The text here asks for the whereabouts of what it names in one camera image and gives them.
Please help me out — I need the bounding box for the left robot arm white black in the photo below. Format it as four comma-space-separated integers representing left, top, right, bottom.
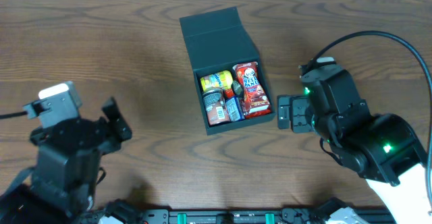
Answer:
1, 81, 132, 223

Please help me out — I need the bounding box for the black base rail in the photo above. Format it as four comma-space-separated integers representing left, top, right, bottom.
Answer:
72, 198, 396, 224

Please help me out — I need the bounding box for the red Hello Panda box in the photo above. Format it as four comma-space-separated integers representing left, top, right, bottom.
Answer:
233, 61, 271, 119

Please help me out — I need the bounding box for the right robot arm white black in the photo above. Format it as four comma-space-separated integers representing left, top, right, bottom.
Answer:
277, 61, 431, 223

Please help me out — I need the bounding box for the small dark snack wrapper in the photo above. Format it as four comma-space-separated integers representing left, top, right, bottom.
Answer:
232, 80, 244, 97

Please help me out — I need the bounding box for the red Pringles can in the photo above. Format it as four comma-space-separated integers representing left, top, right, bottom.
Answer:
202, 88, 231, 126

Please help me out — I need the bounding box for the small blue barcode box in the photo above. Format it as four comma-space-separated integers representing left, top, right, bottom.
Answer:
225, 96, 245, 122

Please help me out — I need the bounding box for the black gift box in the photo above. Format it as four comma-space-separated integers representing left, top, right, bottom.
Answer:
180, 7, 275, 136

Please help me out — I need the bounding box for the orange Hacks candy bag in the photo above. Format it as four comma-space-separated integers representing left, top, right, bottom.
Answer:
224, 88, 236, 99

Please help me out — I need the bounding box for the yellow Mentos bottle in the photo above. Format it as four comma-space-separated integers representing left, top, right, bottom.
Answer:
200, 70, 234, 91

